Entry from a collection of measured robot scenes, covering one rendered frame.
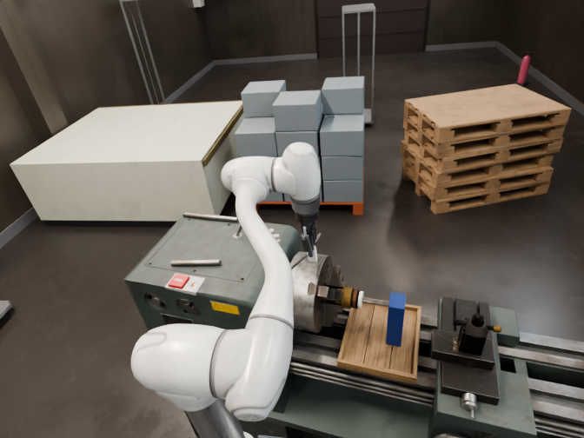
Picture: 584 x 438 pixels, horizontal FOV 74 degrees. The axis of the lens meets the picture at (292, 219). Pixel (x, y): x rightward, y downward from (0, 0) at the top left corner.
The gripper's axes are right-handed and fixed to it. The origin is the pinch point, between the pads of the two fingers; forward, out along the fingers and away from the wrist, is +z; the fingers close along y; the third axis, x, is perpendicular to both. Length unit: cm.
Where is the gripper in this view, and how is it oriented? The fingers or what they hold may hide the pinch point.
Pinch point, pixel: (311, 254)
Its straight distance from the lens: 133.0
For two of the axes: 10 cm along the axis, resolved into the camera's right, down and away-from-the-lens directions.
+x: -9.5, -1.1, 3.1
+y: 3.0, -6.3, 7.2
